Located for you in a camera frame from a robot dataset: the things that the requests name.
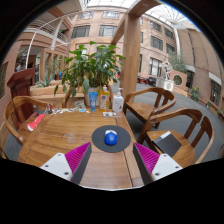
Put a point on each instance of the green potted plant white pot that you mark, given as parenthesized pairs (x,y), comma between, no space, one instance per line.
(90,66)

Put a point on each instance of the white stone sculpture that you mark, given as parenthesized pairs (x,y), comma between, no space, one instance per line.
(165,81)

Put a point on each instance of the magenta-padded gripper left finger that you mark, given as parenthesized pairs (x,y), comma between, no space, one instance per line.
(77,156)

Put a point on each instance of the clear plastic wrapper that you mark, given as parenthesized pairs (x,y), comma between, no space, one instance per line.
(109,114)

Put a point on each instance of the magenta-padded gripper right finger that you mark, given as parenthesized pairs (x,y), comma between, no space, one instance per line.
(148,159)

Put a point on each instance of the blue white computer mouse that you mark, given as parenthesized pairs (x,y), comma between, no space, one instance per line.
(110,138)

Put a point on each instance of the round dark grey mouse pad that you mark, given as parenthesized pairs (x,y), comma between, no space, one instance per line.
(98,140)

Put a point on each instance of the white pump dispenser bottle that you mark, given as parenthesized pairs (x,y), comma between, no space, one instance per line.
(118,103)

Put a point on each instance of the small blue white card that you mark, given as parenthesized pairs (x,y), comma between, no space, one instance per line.
(82,109)
(72,110)

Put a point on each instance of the dark red wooden lectern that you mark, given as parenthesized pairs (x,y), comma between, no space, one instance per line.
(21,86)

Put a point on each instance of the long wooden planter box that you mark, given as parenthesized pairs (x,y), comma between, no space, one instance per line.
(43,90)

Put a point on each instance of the blue squeeze tube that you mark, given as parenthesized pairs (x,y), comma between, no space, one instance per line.
(93,101)

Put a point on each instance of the bunch of keys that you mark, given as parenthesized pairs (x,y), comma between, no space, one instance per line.
(49,109)

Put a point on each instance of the black notebook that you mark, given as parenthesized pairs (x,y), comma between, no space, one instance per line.
(167,144)

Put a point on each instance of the yellow liquid bottle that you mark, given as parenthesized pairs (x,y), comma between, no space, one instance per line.
(104,100)

